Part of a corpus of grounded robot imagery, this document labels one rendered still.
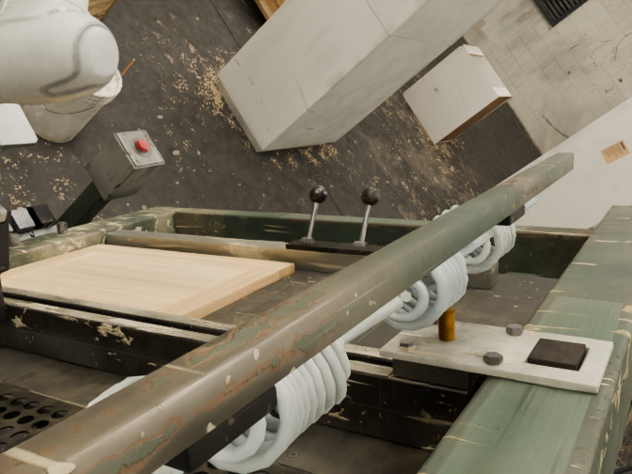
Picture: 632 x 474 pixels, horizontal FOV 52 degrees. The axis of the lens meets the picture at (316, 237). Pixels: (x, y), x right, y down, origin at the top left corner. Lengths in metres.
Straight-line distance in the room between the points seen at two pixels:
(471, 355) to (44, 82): 0.58
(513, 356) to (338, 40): 3.08
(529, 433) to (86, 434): 0.37
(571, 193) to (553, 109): 4.57
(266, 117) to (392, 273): 3.53
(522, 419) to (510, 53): 8.90
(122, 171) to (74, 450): 1.68
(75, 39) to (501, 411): 0.62
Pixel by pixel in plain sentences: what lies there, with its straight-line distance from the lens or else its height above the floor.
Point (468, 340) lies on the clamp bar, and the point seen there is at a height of 1.82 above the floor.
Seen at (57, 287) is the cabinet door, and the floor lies 1.07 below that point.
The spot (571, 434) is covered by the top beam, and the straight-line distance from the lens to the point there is 0.51.
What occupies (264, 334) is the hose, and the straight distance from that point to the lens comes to 0.24.
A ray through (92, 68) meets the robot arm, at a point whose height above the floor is 1.61.
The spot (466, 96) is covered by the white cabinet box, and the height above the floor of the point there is 0.50.
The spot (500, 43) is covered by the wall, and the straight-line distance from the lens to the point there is 9.39.
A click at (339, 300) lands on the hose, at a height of 1.95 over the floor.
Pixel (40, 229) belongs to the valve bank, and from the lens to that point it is 1.80.
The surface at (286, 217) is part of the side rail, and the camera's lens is 1.59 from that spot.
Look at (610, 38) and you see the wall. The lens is 9.09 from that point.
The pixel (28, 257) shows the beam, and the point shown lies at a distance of 1.54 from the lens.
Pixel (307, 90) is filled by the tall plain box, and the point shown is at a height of 0.52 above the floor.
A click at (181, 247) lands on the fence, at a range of 1.49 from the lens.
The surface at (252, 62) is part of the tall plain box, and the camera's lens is 3.90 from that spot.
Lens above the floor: 2.11
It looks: 33 degrees down
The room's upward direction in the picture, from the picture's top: 54 degrees clockwise
